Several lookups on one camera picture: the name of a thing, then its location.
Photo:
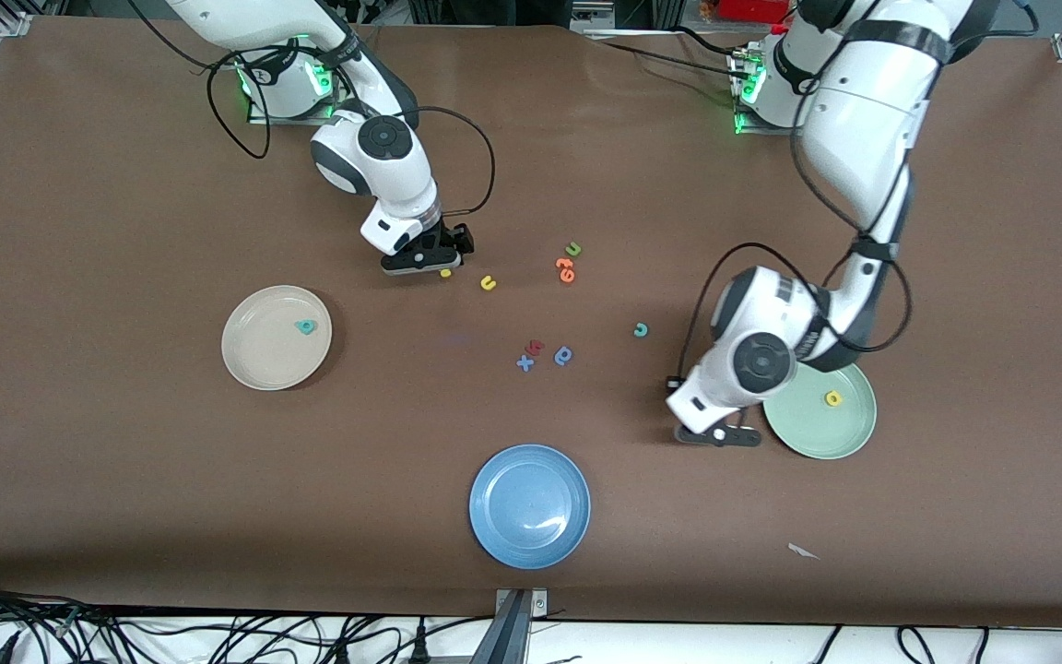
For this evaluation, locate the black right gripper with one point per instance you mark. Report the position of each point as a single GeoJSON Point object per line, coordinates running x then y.
{"type": "Point", "coordinates": [451, 238]}

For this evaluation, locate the yellow foam letter D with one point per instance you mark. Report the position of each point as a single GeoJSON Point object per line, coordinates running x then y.
{"type": "Point", "coordinates": [832, 404]}

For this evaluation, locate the teal foam letter with loop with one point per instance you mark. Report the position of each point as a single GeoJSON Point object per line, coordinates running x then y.
{"type": "Point", "coordinates": [307, 326]}

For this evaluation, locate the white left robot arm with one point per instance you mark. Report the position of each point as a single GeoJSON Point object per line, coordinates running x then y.
{"type": "Point", "coordinates": [863, 111]}

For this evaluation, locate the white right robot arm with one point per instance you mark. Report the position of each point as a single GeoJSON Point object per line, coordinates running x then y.
{"type": "Point", "coordinates": [393, 175]}

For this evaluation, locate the blue round foam letter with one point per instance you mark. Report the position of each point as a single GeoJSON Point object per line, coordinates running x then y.
{"type": "Point", "coordinates": [559, 356]}

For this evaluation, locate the red foam letter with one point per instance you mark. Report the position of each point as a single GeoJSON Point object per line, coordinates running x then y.
{"type": "Point", "coordinates": [536, 348]}

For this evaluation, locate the blue foam letter X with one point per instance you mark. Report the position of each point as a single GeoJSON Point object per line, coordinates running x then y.
{"type": "Point", "coordinates": [525, 363]}

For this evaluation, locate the light green plate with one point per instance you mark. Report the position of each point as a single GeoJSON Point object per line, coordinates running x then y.
{"type": "Point", "coordinates": [817, 429]}

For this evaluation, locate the blue plate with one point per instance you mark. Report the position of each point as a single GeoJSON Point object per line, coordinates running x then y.
{"type": "Point", "coordinates": [529, 507]}

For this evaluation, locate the white paper scrap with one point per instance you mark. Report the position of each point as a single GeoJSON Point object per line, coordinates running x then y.
{"type": "Point", "coordinates": [801, 551]}

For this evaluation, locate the beige brown plate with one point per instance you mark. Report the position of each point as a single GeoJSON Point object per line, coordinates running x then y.
{"type": "Point", "coordinates": [259, 355]}

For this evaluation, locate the red box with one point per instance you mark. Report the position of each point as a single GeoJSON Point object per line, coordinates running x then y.
{"type": "Point", "coordinates": [748, 9]}

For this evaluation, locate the black power plug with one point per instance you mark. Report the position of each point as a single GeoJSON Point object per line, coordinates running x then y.
{"type": "Point", "coordinates": [342, 653]}
{"type": "Point", "coordinates": [418, 650]}

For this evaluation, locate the brown table cover mat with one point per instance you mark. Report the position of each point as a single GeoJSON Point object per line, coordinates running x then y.
{"type": "Point", "coordinates": [125, 461]}

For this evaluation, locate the silver metal bracket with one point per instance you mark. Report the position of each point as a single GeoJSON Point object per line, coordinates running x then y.
{"type": "Point", "coordinates": [540, 604]}

